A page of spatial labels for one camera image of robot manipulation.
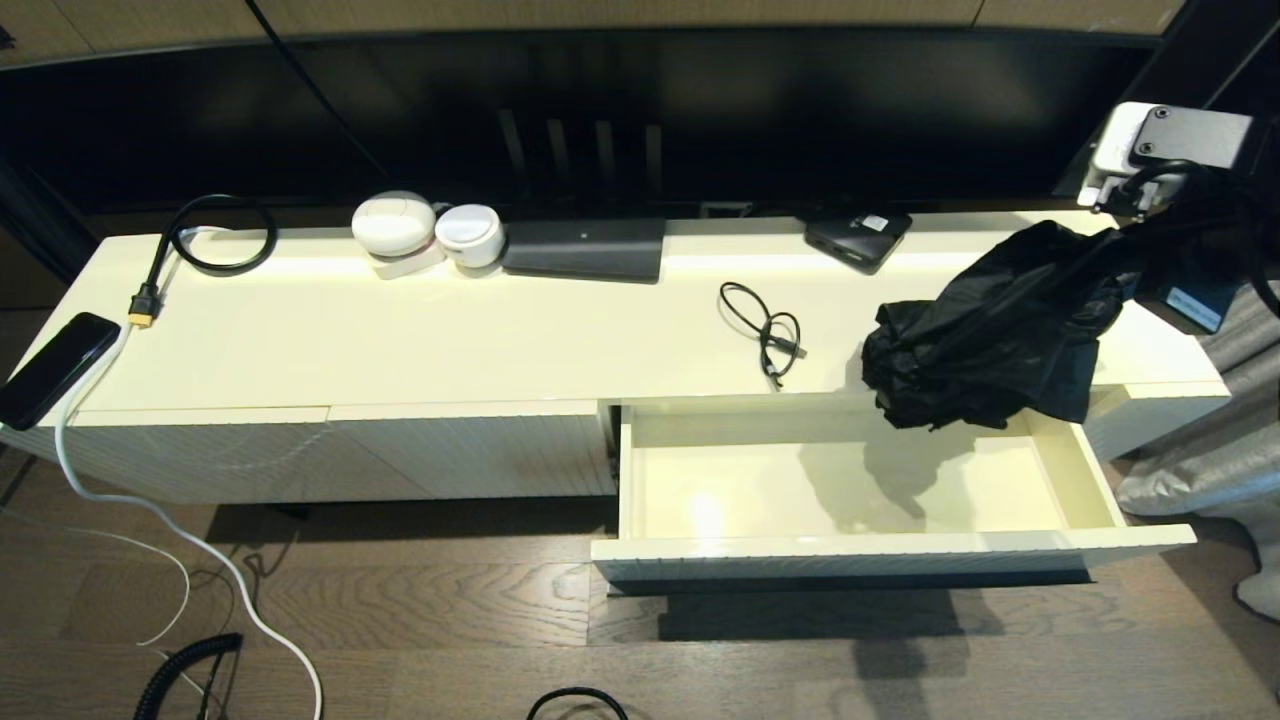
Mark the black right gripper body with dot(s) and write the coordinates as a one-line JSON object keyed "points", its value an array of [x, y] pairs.
{"points": [[1195, 260]]}

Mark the black folding umbrella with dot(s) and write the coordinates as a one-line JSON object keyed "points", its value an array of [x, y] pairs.
{"points": [[1000, 330]]}

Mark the white fluted drawer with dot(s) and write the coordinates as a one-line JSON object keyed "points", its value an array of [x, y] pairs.
{"points": [[680, 500]]}

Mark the cream tv cabinet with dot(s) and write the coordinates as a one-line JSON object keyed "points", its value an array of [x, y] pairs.
{"points": [[400, 340]]}

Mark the grey curtain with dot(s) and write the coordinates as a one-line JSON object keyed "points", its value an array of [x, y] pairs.
{"points": [[1220, 460]]}

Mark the small black glossy device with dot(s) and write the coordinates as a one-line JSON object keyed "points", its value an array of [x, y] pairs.
{"points": [[855, 240]]}

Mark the black television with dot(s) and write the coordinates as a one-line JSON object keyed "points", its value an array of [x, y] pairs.
{"points": [[700, 100]]}

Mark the black flat set-top box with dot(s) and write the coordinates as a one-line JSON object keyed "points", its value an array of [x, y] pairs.
{"points": [[585, 250]]}

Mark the small white round device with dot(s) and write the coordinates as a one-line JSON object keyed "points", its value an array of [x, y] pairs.
{"points": [[468, 232]]}

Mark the white flat device base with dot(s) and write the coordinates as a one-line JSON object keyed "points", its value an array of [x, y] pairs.
{"points": [[405, 265]]}

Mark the large white round device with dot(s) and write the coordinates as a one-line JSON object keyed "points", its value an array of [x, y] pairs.
{"points": [[393, 222]]}

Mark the black smartphone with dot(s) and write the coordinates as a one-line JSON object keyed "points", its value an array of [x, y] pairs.
{"points": [[55, 368]]}

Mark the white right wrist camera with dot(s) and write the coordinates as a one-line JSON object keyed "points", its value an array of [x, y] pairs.
{"points": [[1130, 150]]}

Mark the black wall shelf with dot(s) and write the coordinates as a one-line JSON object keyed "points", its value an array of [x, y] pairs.
{"points": [[1220, 60]]}

